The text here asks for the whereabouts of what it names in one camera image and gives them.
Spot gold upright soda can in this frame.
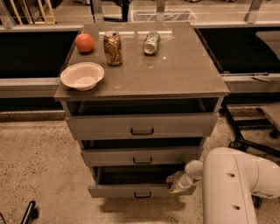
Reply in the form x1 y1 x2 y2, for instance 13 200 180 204
103 31 123 66

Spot grey top drawer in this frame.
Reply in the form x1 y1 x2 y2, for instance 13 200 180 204
66 113 219 140

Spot wire mesh bin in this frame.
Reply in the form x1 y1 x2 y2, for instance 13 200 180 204
128 9 197 23

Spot grey drawer cabinet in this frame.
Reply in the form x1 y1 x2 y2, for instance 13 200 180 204
53 21 231 176

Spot black chair leg left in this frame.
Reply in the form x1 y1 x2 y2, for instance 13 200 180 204
20 200 39 224

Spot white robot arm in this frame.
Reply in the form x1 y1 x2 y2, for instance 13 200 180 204
166 147 280 224

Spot green lying soda can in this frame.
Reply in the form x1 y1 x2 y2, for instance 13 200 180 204
143 31 161 55

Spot grey middle drawer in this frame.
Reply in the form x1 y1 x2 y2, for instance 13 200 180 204
80 146 203 166

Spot white paper bowl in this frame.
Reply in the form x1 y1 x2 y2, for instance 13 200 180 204
60 62 104 91

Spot grey drawer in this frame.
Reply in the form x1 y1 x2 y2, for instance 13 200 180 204
88 164 184 199
66 113 219 140
80 146 203 166

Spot black office chair base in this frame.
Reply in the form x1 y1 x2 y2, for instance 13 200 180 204
219 101 280 208

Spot orange round fruit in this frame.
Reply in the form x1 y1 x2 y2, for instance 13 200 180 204
75 33 95 53

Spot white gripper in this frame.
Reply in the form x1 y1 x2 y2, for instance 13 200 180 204
166 171 193 194

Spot grey bottom drawer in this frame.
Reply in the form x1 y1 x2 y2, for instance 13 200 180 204
88 164 184 199

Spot wooden chair frame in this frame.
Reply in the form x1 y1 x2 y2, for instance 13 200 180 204
3 0 56 25

